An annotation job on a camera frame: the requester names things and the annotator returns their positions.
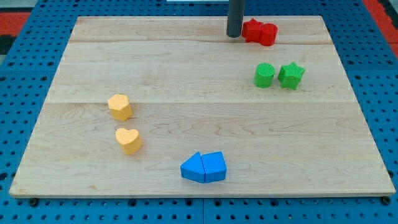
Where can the yellow heart block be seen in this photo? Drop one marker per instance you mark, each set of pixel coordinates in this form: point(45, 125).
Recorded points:
point(129, 140)

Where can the yellow hexagon block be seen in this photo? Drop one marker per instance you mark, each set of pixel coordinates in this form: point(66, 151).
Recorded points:
point(120, 107)

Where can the blue pentagon block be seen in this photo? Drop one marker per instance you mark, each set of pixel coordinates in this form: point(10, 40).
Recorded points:
point(214, 166)

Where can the blue triangle block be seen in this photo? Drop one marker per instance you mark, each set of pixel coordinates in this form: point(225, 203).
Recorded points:
point(193, 169)

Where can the light wooden board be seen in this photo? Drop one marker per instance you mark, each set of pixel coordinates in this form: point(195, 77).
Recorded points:
point(191, 89)

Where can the green cylinder block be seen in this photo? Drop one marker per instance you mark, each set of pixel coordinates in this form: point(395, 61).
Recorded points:
point(264, 75)

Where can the red star block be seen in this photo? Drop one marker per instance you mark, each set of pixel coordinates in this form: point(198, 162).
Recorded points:
point(252, 30)

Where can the green star block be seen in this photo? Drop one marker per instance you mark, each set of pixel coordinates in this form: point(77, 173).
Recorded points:
point(290, 76)

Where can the red cylinder block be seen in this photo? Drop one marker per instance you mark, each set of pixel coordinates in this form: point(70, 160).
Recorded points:
point(268, 34)

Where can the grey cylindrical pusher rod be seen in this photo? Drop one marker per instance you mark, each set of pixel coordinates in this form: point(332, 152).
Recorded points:
point(235, 18)

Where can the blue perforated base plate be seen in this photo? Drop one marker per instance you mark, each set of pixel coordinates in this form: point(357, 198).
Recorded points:
point(30, 64)

